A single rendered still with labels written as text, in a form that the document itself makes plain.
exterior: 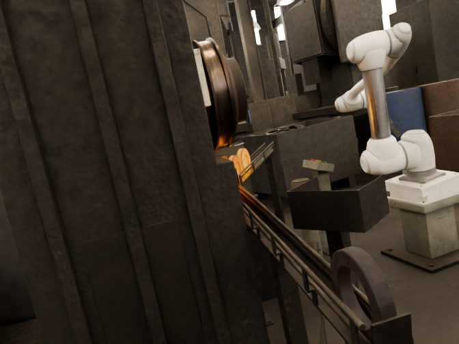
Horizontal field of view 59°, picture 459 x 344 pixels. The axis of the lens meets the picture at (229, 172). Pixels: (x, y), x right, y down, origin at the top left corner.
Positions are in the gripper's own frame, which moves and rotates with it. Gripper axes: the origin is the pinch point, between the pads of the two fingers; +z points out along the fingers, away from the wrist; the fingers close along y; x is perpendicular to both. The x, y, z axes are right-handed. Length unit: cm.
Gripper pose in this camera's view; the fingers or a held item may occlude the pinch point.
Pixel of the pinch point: (394, 129)
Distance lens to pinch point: 258.8
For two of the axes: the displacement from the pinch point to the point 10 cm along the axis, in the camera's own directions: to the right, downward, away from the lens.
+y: -6.3, -4.7, -6.1
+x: 7.6, -5.5, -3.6
